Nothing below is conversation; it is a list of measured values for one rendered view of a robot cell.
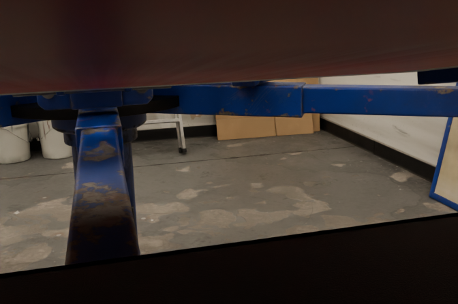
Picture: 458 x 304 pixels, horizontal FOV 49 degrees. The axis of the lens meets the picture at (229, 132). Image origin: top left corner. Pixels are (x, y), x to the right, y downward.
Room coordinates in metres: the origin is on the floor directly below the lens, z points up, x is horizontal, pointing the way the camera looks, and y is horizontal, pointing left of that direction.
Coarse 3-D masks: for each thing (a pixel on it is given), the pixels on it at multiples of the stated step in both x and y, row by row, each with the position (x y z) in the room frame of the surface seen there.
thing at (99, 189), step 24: (96, 120) 0.67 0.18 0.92; (120, 120) 0.69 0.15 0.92; (96, 144) 0.55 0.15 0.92; (120, 144) 0.64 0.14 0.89; (96, 168) 0.45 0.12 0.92; (120, 168) 0.45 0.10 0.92; (96, 192) 0.39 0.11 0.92; (120, 192) 0.39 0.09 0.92; (72, 216) 0.34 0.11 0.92; (96, 216) 0.34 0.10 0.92; (120, 216) 0.34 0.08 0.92; (72, 240) 0.30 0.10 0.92; (96, 240) 0.30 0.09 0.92; (120, 240) 0.30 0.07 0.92
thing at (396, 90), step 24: (192, 96) 0.96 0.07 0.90; (216, 96) 0.95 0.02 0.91; (240, 96) 0.94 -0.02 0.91; (264, 96) 0.92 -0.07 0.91; (288, 96) 0.91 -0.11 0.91; (312, 96) 0.91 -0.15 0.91; (336, 96) 0.90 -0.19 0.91; (360, 96) 0.88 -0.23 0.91; (384, 96) 0.87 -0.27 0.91; (408, 96) 0.86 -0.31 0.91; (432, 96) 0.85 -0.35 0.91; (456, 96) 0.84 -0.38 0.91
